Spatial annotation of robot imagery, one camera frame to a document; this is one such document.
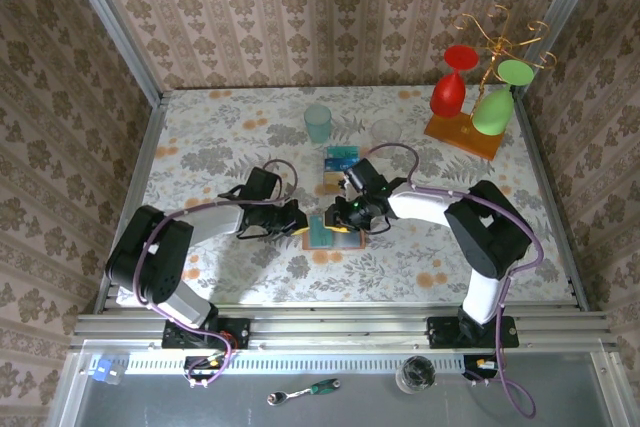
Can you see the clear acrylic tray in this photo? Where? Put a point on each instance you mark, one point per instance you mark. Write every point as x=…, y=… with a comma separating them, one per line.
x=320, y=184

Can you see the gold glass rack orange base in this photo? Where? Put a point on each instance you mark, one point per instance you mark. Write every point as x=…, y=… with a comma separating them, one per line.
x=465, y=139

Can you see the pink leather card holder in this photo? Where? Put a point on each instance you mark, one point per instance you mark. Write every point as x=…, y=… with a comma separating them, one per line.
x=350, y=242

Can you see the blue credit card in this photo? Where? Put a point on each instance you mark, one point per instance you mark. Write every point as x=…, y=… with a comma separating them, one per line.
x=337, y=165

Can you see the teal credit card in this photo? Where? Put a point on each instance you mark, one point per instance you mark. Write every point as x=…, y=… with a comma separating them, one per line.
x=342, y=153
x=320, y=238

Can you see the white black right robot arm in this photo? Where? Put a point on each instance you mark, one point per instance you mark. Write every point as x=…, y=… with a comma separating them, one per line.
x=420, y=204

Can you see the grey metal shelf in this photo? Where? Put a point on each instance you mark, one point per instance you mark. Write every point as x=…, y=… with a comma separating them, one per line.
x=200, y=407

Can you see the red plastic wine glass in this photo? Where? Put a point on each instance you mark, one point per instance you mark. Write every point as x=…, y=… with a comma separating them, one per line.
x=448, y=94

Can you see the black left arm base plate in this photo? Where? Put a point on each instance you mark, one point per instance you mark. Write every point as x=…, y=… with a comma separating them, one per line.
x=235, y=332

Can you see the clear glass jar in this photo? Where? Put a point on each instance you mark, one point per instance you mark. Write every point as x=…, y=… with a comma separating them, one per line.
x=416, y=374

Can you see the floral table cover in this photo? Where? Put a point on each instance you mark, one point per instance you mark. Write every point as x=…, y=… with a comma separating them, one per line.
x=240, y=267

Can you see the black connector board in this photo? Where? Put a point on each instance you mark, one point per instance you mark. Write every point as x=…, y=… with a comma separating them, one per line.
x=480, y=367
x=200, y=367

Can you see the small blue white box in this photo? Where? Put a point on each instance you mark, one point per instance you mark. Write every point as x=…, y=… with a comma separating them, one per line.
x=104, y=371

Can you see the teal plastic cup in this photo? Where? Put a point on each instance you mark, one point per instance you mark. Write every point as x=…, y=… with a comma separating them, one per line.
x=317, y=124

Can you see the green plastic wine glass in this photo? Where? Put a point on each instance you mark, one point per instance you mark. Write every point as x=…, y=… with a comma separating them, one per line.
x=495, y=112

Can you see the aluminium frame side rail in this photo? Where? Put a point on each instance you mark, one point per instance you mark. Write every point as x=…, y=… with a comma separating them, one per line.
x=547, y=182
x=148, y=144

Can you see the aluminium frame cross rail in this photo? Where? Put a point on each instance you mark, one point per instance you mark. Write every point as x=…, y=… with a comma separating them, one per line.
x=340, y=327

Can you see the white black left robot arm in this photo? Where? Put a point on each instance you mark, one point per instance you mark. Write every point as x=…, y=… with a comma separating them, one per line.
x=215, y=222

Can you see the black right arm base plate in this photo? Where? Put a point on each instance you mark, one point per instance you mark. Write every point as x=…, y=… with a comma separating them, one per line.
x=442, y=333

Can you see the clear plastic cup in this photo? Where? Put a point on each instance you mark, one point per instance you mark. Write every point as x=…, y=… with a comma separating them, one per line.
x=386, y=131

